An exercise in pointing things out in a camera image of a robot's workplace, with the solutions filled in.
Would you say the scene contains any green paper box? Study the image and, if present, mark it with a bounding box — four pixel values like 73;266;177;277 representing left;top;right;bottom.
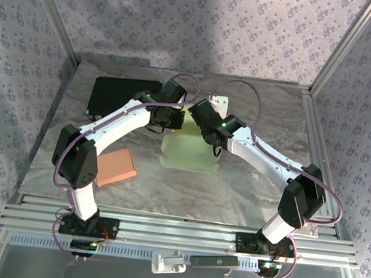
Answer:
157;108;226;175

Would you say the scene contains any orange paper box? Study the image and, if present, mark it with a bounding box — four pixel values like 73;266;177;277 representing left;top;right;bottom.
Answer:
95;144;140;191

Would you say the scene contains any black ribbed carrying case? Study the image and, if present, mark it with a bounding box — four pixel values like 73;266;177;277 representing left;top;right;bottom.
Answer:
85;73;165;129

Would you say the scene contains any dark rectangular bar device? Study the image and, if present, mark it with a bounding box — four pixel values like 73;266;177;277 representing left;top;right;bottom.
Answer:
189;251;240;273

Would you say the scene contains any small right controller board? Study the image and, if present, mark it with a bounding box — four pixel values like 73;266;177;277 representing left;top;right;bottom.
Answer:
256;259;283;278

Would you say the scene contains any small controller board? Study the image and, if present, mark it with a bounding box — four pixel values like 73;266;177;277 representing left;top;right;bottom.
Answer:
69;238;99;259
256;259;283;278

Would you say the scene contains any small left controller board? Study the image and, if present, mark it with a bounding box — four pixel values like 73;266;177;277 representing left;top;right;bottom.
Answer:
69;238;99;259

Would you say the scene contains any grey metal base panel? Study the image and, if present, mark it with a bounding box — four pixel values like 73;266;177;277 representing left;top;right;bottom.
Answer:
0;229;368;278

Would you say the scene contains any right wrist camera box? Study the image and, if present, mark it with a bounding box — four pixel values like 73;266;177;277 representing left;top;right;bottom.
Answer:
186;91;230;134

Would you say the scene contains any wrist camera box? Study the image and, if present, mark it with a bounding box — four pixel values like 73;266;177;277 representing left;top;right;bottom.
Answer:
157;77;189;108
186;91;230;134

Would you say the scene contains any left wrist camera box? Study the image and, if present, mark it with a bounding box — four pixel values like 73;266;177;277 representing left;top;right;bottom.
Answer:
157;77;189;108

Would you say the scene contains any aluminium side rail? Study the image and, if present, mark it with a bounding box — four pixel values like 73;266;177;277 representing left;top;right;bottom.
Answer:
287;87;358;238

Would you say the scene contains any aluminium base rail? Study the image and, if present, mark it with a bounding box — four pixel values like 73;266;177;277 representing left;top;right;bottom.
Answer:
0;193;363;271

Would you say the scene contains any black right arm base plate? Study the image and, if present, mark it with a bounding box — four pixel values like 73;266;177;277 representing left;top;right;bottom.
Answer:
234;231;298;260

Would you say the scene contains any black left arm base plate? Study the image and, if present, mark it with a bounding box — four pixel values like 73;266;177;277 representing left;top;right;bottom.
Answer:
57;211;121;241

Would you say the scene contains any grey slotted cable duct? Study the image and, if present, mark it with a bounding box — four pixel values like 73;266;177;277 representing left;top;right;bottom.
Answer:
5;229;262;273

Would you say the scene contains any aluminium frame post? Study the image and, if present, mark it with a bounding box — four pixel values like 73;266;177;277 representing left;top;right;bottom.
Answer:
307;0;371;103

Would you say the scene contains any white plastic bracket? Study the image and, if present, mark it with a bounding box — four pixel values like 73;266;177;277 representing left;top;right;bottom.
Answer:
149;246;189;277

